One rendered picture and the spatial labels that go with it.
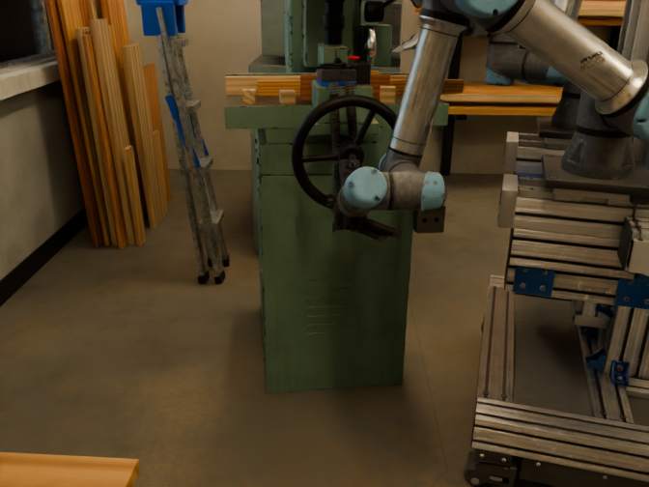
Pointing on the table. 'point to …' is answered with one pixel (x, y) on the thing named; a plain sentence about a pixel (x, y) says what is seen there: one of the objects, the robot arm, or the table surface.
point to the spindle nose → (333, 21)
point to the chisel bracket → (326, 53)
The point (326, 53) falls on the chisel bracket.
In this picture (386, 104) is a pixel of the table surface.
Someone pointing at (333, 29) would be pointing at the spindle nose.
